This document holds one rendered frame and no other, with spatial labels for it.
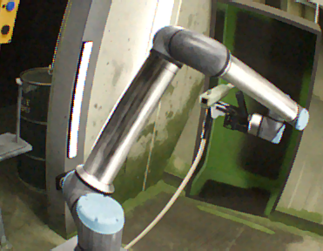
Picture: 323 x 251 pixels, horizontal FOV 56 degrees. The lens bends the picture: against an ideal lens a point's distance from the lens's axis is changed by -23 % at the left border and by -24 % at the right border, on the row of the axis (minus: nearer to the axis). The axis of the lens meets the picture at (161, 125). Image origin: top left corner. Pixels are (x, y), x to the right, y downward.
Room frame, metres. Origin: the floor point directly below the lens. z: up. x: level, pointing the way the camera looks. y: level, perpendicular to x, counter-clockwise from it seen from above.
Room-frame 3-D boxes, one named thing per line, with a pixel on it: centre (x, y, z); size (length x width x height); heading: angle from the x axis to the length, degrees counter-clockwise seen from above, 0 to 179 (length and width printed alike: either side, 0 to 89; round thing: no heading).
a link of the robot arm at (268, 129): (1.43, -0.47, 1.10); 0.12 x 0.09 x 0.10; 68
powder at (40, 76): (2.50, 0.91, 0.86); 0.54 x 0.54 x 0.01
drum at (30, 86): (2.50, 0.91, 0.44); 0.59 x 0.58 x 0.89; 45
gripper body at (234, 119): (1.49, -0.31, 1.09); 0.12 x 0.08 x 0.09; 68
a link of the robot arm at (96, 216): (0.91, 0.13, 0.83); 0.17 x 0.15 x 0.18; 28
